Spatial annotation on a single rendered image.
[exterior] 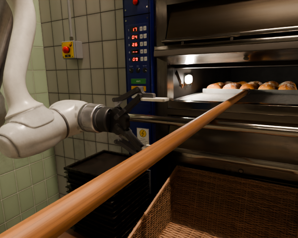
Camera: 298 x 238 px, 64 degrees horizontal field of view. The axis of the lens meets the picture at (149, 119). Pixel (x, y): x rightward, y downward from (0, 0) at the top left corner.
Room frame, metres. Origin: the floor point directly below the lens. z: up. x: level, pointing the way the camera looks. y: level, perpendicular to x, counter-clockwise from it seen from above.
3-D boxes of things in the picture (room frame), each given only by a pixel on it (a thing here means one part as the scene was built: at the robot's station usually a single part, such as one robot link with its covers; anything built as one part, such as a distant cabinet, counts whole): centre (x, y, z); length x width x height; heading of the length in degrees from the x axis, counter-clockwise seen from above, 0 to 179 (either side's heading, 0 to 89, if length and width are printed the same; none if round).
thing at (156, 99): (0.62, -0.02, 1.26); 0.07 x 0.03 x 0.01; 61
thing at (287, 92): (1.60, -0.69, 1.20); 0.55 x 0.36 x 0.03; 61
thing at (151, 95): (0.64, 0.01, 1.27); 0.05 x 0.01 x 0.03; 61
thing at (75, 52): (1.46, 0.44, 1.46); 0.10 x 0.07 x 0.10; 60
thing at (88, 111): (0.72, 0.16, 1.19); 0.09 x 0.06 x 0.09; 151
